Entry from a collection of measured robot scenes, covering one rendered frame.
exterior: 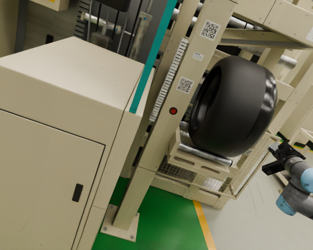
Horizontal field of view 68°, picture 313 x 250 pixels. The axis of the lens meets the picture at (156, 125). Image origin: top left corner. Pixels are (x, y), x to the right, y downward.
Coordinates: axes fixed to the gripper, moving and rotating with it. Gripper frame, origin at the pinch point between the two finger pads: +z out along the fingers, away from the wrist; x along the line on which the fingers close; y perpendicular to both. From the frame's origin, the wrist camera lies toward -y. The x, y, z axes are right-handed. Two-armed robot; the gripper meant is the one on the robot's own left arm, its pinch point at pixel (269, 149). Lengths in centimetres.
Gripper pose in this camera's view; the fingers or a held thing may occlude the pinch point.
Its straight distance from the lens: 126.3
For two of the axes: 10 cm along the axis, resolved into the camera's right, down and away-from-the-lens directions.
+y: 6.4, -7.2, -2.5
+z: 0.6, -2.8, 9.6
